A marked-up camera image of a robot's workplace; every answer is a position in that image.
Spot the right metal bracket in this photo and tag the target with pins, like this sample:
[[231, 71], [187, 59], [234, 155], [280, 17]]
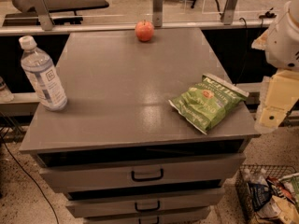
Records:
[[228, 13]]

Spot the bottom grey drawer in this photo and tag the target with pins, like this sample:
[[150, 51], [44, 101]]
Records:
[[164, 217]]

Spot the green jalapeno chip bag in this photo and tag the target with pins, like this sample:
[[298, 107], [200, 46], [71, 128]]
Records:
[[206, 104]]

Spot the grey drawer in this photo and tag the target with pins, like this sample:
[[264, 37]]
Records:
[[130, 174], [145, 203], [164, 217]]

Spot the dark bench table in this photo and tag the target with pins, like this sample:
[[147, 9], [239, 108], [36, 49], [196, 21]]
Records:
[[61, 11]]

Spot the top grey drawer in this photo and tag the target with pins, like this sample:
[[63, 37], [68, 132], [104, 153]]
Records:
[[130, 174]]

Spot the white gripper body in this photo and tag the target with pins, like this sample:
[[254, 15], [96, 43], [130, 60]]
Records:
[[284, 46]]

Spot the clear plastic water bottle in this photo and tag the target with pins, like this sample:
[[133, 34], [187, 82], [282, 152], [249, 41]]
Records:
[[41, 72]]

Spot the water bottle in basket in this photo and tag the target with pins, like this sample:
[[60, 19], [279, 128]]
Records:
[[259, 177]]

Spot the middle metal bracket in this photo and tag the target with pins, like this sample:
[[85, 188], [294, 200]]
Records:
[[157, 13]]

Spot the snack bags in basket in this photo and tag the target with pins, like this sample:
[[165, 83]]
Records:
[[275, 200]]

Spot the left metal bracket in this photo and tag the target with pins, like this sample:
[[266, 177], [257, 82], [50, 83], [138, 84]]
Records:
[[42, 12]]

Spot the grey drawer cabinet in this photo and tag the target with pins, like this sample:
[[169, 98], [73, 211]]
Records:
[[118, 91]]

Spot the metal bracket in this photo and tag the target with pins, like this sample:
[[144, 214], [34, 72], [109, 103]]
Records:
[[42, 12], [157, 13], [228, 13]]

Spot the middle grey drawer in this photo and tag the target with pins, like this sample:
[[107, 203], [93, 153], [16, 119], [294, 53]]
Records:
[[145, 203]]

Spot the red apple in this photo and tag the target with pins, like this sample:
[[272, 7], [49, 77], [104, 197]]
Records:
[[144, 31]]

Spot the wire basket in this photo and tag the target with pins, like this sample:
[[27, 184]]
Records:
[[243, 192]]

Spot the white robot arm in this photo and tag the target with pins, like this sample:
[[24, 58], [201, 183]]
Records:
[[280, 92]]

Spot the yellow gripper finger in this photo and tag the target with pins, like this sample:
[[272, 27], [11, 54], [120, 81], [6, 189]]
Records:
[[260, 42], [278, 95]]

